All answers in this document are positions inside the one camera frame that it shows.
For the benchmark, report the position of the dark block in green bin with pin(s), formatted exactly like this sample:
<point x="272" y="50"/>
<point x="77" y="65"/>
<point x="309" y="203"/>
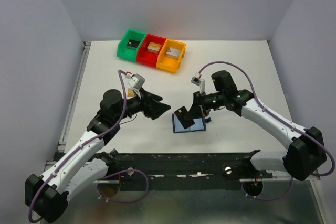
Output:
<point x="133" y="44"/>

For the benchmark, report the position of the yellow bin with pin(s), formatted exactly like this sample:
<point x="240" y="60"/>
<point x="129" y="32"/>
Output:
<point x="169" y="64"/>

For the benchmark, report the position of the tan block in red bin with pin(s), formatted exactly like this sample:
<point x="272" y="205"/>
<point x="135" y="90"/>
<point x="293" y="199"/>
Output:
<point x="153" y="47"/>

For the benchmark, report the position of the green bin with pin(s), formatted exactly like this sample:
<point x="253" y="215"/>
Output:
<point x="128" y="54"/>

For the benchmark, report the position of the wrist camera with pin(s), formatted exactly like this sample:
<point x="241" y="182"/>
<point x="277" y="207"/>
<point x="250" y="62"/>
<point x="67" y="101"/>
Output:
<point x="199" y="81"/>
<point x="135" y="81"/>

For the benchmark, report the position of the gold credit card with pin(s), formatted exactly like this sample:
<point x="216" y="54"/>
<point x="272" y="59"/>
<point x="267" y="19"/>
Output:
<point x="130" y="93"/>

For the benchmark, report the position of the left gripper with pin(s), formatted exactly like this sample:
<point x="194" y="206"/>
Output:
<point x="150" y="108"/>

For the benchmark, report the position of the black VIP card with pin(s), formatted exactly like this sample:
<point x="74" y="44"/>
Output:
<point x="181" y="113"/>

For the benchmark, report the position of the blue card holder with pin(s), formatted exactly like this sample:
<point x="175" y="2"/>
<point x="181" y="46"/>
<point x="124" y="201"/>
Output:
<point x="188" y="126"/>

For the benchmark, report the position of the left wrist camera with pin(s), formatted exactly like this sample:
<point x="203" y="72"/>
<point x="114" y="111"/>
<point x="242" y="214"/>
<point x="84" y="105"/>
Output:
<point x="135" y="81"/>

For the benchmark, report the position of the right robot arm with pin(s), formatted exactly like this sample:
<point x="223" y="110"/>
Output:
<point x="303" y="153"/>

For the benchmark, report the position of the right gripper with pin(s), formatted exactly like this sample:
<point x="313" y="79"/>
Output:
<point x="196" y="110"/>

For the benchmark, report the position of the aluminium rail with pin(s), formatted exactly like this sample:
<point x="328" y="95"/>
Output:
<point x="275" y="176"/>

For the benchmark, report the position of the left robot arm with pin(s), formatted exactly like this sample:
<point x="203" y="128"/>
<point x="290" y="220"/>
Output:
<point x="49" y="194"/>

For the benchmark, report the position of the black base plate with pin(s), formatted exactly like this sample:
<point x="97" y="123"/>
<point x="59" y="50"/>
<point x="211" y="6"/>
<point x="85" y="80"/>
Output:
<point x="179" y="171"/>

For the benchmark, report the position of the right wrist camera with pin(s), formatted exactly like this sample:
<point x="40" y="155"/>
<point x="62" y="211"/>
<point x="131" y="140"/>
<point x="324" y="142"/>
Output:
<point x="199" y="81"/>

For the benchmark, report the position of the grey block in yellow bin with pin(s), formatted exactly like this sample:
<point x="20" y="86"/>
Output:
<point x="173" y="53"/>

